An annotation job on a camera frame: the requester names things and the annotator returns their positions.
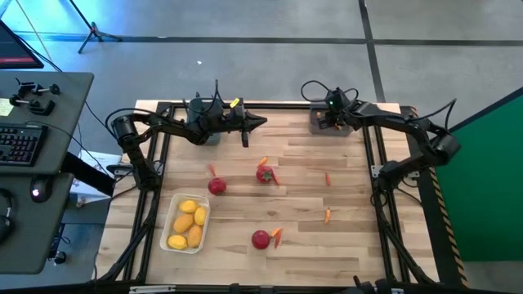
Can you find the white paper booklet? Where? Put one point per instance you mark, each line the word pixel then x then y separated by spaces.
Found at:
pixel 100 159

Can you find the black clamp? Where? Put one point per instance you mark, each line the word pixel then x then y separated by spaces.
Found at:
pixel 28 87
pixel 41 107

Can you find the black computer mouse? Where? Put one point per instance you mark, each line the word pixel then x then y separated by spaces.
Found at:
pixel 40 190

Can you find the yellow tag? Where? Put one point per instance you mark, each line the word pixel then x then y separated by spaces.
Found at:
pixel 235 102

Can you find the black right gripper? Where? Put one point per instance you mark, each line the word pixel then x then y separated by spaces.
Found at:
pixel 343 110

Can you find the orange mango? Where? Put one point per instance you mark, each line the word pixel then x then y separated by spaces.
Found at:
pixel 183 223
pixel 195 236

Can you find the black keyboard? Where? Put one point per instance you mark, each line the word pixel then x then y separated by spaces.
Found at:
pixel 20 145

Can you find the silver bracket plate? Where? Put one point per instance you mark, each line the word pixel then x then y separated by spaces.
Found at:
pixel 151 289

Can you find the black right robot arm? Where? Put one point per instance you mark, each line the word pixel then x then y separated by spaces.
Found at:
pixel 408 126

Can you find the black desk leg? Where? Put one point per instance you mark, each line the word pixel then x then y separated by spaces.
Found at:
pixel 88 173

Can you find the black tripod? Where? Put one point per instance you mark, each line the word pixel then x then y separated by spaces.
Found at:
pixel 95 30

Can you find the grey desk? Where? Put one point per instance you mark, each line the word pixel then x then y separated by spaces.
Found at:
pixel 61 122

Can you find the dark teal plastic basket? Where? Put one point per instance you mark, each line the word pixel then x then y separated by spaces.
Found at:
pixel 213 140

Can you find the translucent grey plastic basket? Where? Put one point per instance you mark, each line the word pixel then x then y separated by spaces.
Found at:
pixel 314 127

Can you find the yellow sticky note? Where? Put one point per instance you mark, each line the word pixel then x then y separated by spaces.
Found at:
pixel 5 107

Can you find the green floor mat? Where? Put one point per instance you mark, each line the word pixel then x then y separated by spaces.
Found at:
pixel 482 183

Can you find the white plastic basket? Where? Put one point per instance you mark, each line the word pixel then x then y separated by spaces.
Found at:
pixel 171 218

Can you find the red apple bottom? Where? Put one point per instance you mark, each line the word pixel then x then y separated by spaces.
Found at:
pixel 260 239

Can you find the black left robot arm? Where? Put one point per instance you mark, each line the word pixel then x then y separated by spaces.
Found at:
pixel 137 157

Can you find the black monitor red stripe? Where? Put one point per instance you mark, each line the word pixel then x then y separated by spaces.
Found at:
pixel 16 49

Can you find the black headphones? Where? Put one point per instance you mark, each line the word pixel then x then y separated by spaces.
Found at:
pixel 5 224

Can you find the yellow black hazard strip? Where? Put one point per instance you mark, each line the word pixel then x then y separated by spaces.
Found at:
pixel 444 212

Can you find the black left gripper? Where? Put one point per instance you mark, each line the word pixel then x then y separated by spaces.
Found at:
pixel 241 126

